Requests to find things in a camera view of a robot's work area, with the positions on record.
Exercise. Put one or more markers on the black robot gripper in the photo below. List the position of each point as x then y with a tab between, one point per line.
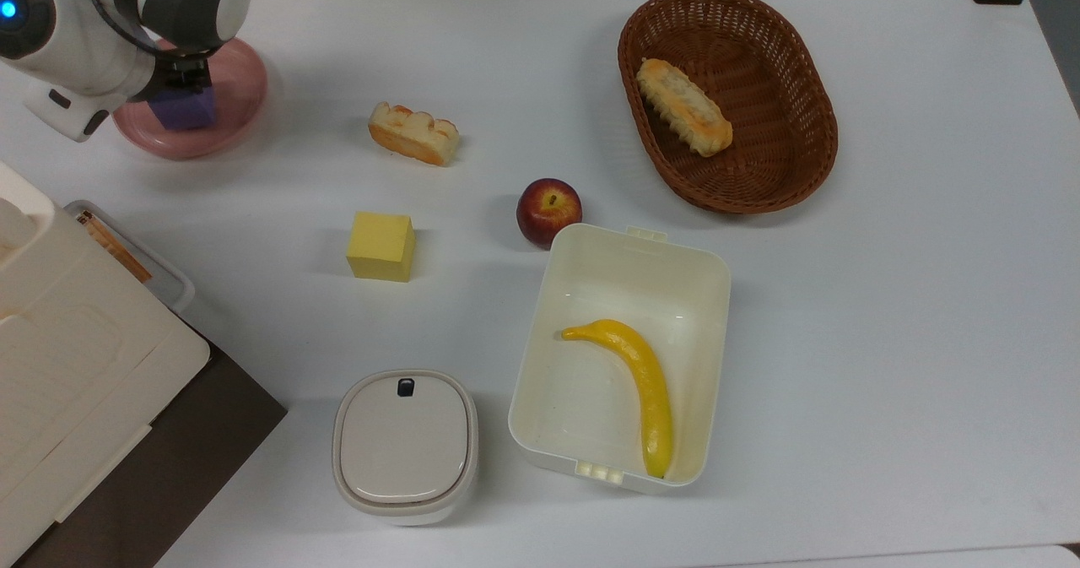
181	66

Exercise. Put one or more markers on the purple cube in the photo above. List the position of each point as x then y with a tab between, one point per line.
186	110

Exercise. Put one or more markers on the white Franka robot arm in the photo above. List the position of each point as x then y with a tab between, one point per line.
101	19

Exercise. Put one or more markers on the yellow cube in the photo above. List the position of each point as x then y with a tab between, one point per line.
381	246

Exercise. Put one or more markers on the pink round plate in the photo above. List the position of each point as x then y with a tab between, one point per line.
232	104

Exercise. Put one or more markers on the clear plastic storage box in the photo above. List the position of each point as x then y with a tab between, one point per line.
143	264

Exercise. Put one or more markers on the toasted bread slice chunk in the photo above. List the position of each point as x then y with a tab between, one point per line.
413	133

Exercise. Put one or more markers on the large cream plastic appliance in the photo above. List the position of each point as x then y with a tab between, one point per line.
59	365

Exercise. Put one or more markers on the red apple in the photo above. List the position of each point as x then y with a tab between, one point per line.
548	210

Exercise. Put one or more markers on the closed white lidded container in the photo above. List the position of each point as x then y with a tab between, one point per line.
405	446

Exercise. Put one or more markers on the long bread roll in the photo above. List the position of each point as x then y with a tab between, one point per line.
683	106

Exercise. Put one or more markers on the open cream plastic container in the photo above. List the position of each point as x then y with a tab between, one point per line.
591	382

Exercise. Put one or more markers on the yellow banana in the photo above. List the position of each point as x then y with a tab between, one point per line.
645	382

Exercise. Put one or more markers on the brown wicker basket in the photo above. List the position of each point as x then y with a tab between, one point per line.
759	112

